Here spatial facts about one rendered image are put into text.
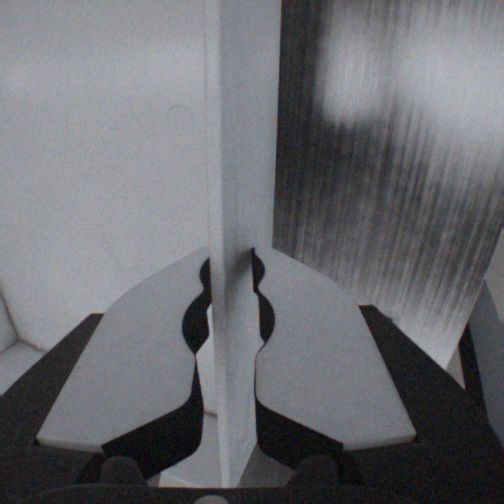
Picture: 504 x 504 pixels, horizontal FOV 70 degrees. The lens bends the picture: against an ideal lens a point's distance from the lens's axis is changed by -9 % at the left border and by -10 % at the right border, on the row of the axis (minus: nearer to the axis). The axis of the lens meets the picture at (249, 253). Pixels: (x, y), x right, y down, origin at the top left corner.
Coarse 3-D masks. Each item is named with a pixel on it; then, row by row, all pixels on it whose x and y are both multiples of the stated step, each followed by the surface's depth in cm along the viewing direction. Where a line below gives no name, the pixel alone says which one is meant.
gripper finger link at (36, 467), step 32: (96, 320) 9; (64, 352) 8; (32, 384) 7; (64, 384) 7; (0, 416) 7; (32, 416) 7; (0, 448) 6; (32, 448) 6; (0, 480) 5; (32, 480) 5; (64, 480) 5; (96, 480) 6
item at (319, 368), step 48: (288, 288) 10; (336, 288) 10; (288, 336) 8; (336, 336) 8; (288, 384) 7; (336, 384) 7; (384, 384) 7; (288, 432) 7; (336, 432) 6; (384, 432) 6
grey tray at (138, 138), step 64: (0, 0) 15; (64, 0) 14; (128, 0) 13; (192, 0) 13; (256, 0) 10; (0, 64) 17; (64, 64) 16; (128, 64) 15; (192, 64) 14; (256, 64) 11; (0, 128) 19; (64, 128) 17; (128, 128) 16; (192, 128) 15; (256, 128) 12; (0, 192) 21; (64, 192) 19; (128, 192) 18; (192, 192) 16; (256, 192) 13; (0, 256) 24; (64, 256) 21; (128, 256) 19; (0, 320) 26; (64, 320) 24; (256, 320) 16; (0, 384) 24
